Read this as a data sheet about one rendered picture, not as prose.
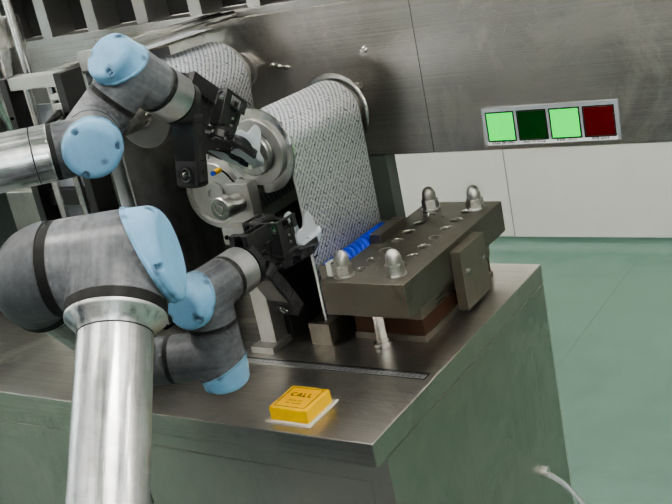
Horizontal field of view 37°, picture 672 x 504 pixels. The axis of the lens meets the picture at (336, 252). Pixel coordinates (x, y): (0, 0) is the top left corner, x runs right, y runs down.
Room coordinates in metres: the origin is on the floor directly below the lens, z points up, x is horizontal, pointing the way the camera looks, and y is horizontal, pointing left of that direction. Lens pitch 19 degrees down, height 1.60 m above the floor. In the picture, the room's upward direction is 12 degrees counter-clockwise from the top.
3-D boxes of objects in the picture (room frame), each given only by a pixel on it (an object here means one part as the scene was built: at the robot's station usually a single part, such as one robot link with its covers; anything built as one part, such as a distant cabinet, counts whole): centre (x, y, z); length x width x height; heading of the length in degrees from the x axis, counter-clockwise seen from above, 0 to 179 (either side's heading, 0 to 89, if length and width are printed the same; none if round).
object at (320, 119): (1.83, 0.13, 1.16); 0.39 x 0.23 x 0.51; 54
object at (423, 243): (1.68, -0.15, 1.00); 0.40 x 0.16 x 0.06; 144
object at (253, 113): (1.66, 0.09, 1.25); 0.15 x 0.01 x 0.15; 54
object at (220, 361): (1.40, 0.22, 1.01); 0.11 x 0.08 x 0.11; 80
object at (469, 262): (1.64, -0.23, 0.96); 0.10 x 0.03 x 0.11; 144
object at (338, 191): (1.72, -0.03, 1.11); 0.23 x 0.01 x 0.18; 144
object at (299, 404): (1.37, 0.10, 0.91); 0.07 x 0.07 x 0.02; 54
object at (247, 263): (1.46, 0.16, 1.11); 0.08 x 0.05 x 0.08; 54
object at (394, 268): (1.52, -0.09, 1.05); 0.04 x 0.04 x 0.04
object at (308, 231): (1.60, 0.04, 1.12); 0.09 x 0.03 x 0.06; 143
